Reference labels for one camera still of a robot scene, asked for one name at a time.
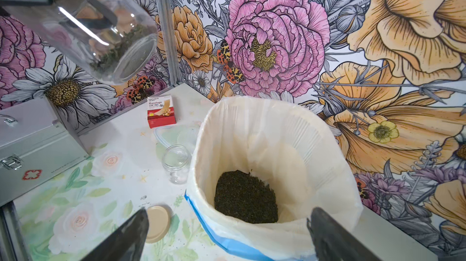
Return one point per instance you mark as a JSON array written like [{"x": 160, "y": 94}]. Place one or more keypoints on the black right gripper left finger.
[{"x": 126, "y": 243}]

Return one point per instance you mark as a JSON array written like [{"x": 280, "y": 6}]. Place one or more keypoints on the aluminium corner post left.
[{"x": 167, "y": 30}]

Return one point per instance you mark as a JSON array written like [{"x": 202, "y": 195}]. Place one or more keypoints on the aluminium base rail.
[{"x": 13, "y": 245}]

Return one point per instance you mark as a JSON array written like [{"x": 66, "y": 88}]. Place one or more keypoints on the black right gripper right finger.
[{"x": 333, "y": 242}]

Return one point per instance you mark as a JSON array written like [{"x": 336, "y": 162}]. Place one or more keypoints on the glass tea jar beige lid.
[{"x": 112, "y": 40}]

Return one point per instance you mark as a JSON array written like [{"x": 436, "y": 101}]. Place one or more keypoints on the red white bandage box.
[{"x": 160, "y": 111}]

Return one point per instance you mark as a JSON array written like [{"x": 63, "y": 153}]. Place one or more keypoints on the dumped tea leaves pile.
[{"x": 245, "y": 197}]

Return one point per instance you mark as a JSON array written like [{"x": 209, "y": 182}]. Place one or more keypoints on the silver metal case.
[{"x": 36, "y": 145}]

